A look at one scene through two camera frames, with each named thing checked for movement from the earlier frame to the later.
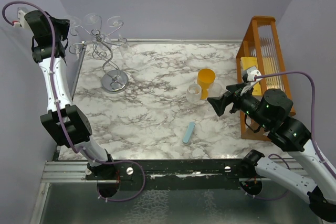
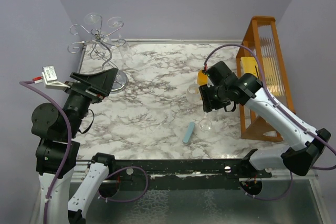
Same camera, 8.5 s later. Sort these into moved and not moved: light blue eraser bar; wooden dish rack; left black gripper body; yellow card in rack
Moved: left black gripper body
Not moved: light blue eraser bar; yellow card in rack; wooden dish rack
